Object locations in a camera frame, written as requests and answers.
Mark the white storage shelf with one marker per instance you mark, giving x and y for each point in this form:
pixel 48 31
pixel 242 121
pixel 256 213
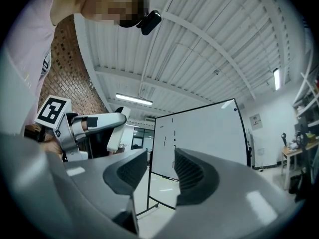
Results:
pixel 307 103

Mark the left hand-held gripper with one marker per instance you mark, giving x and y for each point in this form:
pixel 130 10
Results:
pixel 66 136

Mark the wooden table with white legs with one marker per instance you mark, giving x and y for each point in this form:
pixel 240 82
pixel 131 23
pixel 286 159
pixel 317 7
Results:
pixel 296 149

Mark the black head camera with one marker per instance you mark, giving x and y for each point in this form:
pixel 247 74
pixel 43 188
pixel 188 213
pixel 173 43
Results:
pixel 151 22

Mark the person's pink shirt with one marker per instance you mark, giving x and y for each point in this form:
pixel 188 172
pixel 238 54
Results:
pixel 27 41

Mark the short ceiling tube light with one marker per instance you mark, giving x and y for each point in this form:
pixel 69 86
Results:
pixel 276 78

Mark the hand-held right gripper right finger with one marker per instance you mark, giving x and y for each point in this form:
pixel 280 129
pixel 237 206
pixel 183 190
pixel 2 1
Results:
pixel 224 208

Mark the long ceiling tube light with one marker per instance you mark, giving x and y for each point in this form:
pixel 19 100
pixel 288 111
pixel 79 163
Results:
pixel 133 99

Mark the white whiteboard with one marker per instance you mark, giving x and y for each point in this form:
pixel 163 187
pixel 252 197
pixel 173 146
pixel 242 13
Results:
pixel 207 133

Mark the black bag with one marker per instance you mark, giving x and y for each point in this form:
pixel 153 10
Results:
pixel 300 187

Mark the person's head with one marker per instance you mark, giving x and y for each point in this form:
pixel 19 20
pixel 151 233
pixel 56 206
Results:
pixel 107 1

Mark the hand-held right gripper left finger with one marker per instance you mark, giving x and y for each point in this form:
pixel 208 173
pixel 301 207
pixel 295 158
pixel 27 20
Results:
pixel 74 195

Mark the person's left forearm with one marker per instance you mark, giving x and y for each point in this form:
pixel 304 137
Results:
pixel 52 147

